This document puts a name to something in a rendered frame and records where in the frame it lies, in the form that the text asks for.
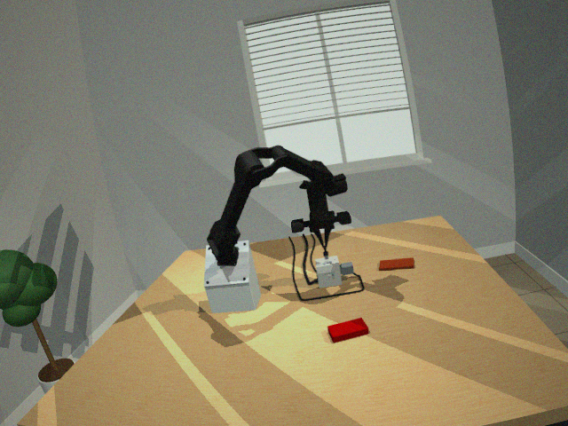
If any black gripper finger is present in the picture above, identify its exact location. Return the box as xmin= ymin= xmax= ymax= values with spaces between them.
xmin=310 ymin=229 xmax=325 ymax=248
xmin=325 ymin=226 xmax=334 ymax=248

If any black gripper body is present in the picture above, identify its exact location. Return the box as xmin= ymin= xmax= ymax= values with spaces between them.
xmin=291 ymin=200 xmax=351 ymax=233

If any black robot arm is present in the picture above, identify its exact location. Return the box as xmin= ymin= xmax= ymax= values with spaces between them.
xmin=207 ymin=145 xmax=348 ymax=266

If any red rectangular block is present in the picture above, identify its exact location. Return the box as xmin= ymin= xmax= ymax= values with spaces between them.
xmin=327 ymin=318 xmax=369 ymax=343

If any reddish-brown flat rectangular slab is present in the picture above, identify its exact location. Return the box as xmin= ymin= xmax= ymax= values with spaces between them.
xmin=379 ymin=257 xmax=414 ymax=271

